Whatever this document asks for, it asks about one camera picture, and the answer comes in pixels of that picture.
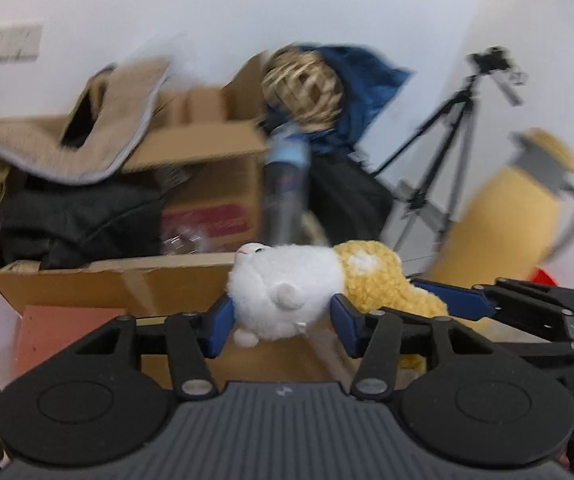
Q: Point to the blue cloth bag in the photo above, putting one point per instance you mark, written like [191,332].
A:
[367,90]

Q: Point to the white wall socket strip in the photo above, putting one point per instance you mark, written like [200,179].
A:
[2,42]

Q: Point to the red cardboard box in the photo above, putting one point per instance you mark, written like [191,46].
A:
[117,285]

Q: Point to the open brown cardboard box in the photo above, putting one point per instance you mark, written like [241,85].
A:
[207,180]

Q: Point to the yellow thermos jug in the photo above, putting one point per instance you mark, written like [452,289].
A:
[502,225]

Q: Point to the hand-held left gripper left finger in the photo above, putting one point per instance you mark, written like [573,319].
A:
[222,327]

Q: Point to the white and yellow plush toy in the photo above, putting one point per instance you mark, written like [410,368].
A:
[287,285]

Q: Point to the red object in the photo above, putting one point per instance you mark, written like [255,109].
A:
[544,277]

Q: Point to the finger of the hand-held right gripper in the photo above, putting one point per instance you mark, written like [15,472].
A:
[452,300]

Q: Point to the blue cap bottle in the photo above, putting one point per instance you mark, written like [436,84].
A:
[284,185]

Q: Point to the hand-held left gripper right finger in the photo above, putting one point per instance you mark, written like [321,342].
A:
[347,327]

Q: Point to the black travel bag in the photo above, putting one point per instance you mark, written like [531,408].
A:
[347,195]

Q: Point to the black camera tripod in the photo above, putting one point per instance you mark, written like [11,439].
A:
[447,125]

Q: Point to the beige mat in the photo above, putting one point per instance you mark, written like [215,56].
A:
[27,150]

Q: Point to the wicker ball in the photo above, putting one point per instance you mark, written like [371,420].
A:
[302,90]

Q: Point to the black cloth bag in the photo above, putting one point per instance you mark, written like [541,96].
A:
[77,220]

